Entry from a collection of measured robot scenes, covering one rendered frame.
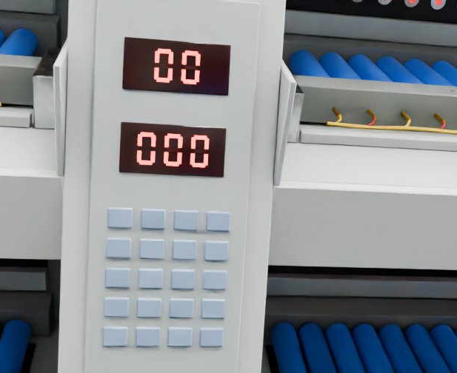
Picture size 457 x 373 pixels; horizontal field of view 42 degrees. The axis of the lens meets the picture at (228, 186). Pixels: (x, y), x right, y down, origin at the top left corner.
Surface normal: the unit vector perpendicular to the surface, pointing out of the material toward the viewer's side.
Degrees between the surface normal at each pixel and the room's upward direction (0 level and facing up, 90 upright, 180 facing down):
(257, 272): 90
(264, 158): 90
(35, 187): 112
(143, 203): 90
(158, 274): 90
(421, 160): 22
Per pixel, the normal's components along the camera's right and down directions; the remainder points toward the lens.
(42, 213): 0.10, 0.47
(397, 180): 0.11, -0.88
